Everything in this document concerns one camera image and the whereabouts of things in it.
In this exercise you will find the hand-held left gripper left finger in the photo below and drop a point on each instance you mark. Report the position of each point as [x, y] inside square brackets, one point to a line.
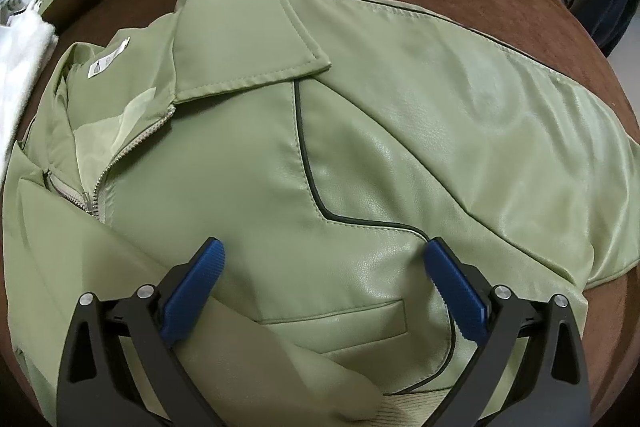
[192, 292]

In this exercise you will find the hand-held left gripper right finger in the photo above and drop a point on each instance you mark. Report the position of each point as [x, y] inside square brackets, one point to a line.
[457, 292]

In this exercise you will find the green leather jacket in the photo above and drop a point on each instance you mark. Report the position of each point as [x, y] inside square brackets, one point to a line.
[350, 132]

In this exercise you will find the white fluffy cloth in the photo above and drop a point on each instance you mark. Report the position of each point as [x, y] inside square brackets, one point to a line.
[20, 52]

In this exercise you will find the pale patterned cloth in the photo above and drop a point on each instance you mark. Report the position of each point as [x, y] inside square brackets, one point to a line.
[12, 4]

